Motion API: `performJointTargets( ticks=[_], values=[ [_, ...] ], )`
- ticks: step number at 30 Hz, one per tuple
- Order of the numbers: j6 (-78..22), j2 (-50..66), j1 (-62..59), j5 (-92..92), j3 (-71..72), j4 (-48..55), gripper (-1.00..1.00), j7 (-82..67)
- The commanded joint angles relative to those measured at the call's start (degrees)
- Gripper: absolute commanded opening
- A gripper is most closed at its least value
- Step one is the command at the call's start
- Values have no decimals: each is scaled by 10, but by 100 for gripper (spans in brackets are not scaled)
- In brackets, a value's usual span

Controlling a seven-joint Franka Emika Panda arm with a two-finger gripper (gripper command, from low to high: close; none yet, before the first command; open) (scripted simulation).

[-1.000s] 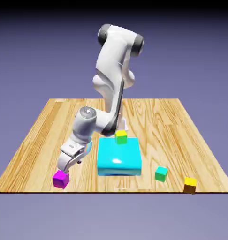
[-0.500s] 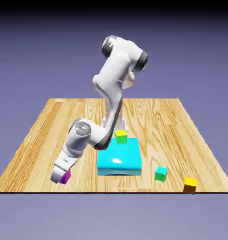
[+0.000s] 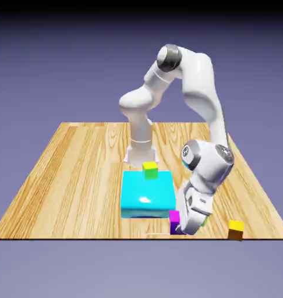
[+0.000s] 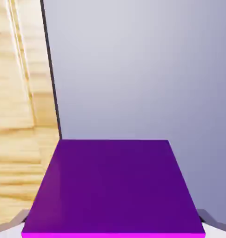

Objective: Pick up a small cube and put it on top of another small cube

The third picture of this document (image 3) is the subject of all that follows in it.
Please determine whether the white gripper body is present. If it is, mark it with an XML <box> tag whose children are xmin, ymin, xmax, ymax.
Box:
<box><xmin>178</xmin><ymin>205</ymin><xmax>213</xmax><ymax>236</ymax></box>

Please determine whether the small yellow cube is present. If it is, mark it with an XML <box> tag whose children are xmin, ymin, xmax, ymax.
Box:
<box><xmin>227</xmin><ymin>219</ymin><xmax>245</xmax><ymax>241</ymax></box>

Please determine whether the small green cube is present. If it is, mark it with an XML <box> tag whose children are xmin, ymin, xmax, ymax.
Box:
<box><xmin>141</xmin><ymin>161</ymin><xmax>159</xmax><ymax>180</ymax></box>

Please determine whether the small purple cube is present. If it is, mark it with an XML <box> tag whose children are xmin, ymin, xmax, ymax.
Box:
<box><xmin>168</xmin><ymin>210</ymin><xmax>187</xmax><ymax>235</ymax></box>

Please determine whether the large cyan box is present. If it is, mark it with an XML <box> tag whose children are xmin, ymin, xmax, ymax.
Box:
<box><xmin>120</xmin><ymin>170</ymin><xmax>177</xmax><ymax>219</ymax></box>

